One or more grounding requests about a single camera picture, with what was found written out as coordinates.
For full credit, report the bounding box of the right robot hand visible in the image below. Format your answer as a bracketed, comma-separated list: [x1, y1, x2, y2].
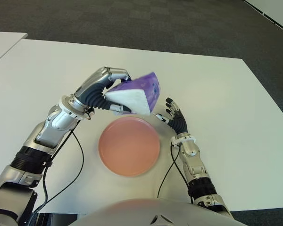
[155, 97, 189, 136]

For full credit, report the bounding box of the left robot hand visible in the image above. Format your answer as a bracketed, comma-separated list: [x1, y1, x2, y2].
[70, 66, 133, 116]

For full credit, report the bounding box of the purple tissue paper pack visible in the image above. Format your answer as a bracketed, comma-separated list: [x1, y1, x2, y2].
[104, 72, 161, 116]

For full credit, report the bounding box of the pink round plate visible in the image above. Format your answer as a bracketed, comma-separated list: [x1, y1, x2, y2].
[98, 115, 161, 178]

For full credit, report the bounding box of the silver robot torso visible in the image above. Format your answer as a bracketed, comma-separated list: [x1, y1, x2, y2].
[70, 199, 241, 226]

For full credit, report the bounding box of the white side table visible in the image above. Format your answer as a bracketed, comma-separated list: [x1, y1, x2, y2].
[0, 32, 28, 68]

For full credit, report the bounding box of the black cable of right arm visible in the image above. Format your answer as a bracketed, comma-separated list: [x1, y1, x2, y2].
[157, 141, 194, 204]

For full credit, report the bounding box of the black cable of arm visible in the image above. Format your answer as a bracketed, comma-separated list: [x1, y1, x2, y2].
[157, 141, 194, 204]
[32, 113, 84, 212]

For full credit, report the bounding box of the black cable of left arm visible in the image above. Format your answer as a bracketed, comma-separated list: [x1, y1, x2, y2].
[32, 113, 84, 212]

